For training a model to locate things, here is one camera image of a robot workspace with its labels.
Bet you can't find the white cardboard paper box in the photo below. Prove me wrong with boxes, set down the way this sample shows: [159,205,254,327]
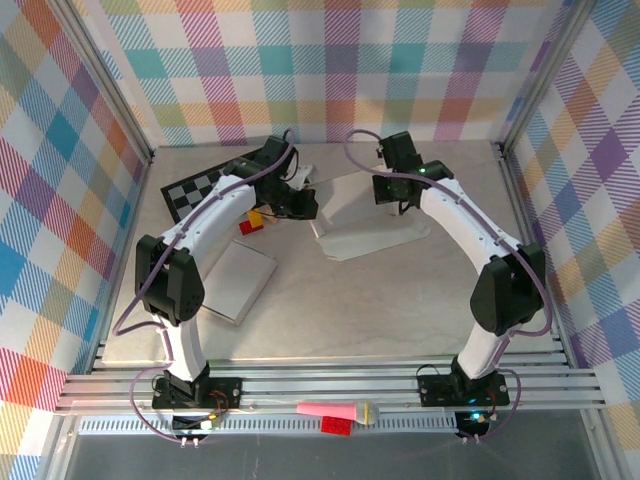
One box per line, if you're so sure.
[198,238,279,327]
[308,169,432,262]

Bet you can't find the black white chessboard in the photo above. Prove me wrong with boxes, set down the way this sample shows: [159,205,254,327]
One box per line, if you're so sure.
[160,148,269,222]

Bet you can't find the pink toy microphone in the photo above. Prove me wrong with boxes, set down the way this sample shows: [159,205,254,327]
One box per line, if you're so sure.
[296,399,381,427]

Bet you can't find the red flat toy brick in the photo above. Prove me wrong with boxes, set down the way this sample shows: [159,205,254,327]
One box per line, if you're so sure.
[320,415,354,438]

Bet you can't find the black controller board with connector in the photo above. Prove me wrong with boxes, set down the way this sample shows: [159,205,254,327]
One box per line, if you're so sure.
[172,412,221,432]
[454,410,491,437]

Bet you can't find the aluminium side rail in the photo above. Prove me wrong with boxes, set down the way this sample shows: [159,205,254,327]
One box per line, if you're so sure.
[87,154,156,375]
[492,142,574,369]

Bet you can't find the aluminium front frame rails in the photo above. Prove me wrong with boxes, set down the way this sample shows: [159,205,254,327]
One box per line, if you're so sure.
[54,339,609,416]

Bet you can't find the aluminium frame post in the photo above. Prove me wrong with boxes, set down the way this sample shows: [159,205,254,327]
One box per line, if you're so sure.
[499,0,599,156]
[47,0,155,166]

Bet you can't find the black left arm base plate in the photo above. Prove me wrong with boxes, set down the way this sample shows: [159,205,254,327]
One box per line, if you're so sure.
[151,375,244,412]

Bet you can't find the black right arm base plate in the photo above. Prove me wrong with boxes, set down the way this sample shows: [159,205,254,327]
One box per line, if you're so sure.
[416,367,511,407]

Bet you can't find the grey slotted cable duct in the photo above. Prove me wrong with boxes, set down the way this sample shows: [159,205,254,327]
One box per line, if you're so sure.
[78,418,461,435]

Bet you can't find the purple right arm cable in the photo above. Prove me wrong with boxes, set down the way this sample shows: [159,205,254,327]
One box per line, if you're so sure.
[344,129,554,446]

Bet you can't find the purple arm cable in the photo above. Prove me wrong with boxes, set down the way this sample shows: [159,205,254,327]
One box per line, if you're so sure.
[344,129,554,446]
[112,127,296,448]

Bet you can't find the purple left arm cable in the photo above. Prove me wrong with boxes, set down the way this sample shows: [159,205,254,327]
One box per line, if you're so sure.
[112,127,296,448]

